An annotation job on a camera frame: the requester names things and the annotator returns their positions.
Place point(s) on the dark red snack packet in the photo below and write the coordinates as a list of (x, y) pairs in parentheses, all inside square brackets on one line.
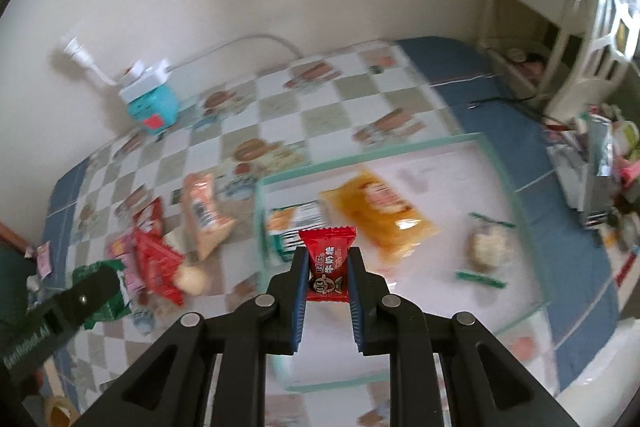
[(150, 217)]

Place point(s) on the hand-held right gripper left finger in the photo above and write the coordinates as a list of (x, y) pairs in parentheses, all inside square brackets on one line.
[(300, 302)]

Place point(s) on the small pink snack packet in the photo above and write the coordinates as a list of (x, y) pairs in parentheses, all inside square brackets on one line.
[(45, 259)]

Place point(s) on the red-brown wooden bar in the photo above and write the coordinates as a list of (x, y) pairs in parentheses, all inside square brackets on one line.
[(12, 234)]

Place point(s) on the teal tray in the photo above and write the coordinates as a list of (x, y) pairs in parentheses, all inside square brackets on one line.
[(440, 167)]

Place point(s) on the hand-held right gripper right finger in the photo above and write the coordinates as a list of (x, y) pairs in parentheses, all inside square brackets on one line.
[(357, 302)]

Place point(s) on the dark green chair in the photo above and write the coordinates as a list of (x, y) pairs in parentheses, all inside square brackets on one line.
[(12, 282)]

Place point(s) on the brown tape roll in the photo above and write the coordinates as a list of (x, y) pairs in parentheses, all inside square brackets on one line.
[(60, 409)]

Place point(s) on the yellow snack packet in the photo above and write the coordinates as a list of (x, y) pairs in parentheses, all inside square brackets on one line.
[(385, 212)]

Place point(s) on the teal box with red label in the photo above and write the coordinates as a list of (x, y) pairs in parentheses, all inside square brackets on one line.
[(155, 112)]

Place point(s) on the round cake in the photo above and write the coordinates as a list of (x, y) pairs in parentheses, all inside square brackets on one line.
[(192, 279)]

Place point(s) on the bright red snack packet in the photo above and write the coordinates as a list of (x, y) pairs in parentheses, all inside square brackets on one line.
[(157, 264)]

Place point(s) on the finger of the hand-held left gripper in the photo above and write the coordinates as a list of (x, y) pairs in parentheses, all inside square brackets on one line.
[(85, 297)]

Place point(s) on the green and white snack packet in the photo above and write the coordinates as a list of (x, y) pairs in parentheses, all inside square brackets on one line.
[(290, 227)]

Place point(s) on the white power plug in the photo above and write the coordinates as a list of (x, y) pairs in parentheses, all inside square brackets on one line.
[(77, 51)]

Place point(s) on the orange snack packet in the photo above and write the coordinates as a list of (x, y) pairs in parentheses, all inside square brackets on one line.
[(205, 217)]

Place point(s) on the checked printed tablecloth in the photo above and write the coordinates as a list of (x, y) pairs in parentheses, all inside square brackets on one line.
[(350, 107)]

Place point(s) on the clear biscuit packet green ends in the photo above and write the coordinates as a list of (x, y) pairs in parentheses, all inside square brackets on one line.
[(487, 247)]

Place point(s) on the pile of assorted packets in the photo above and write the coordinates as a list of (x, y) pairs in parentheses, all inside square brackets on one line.
[(595, 172)]

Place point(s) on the small red candy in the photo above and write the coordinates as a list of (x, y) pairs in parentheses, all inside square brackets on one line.
[(327, 257)]

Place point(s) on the dark green snack packet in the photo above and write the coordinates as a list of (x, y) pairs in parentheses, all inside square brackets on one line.
[(107, 309)]

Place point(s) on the small silver wrapper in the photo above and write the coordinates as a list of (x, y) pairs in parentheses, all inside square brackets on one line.
[(32, 251)]

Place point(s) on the white power strip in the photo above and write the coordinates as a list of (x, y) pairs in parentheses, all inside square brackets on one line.
[(145, 82)]

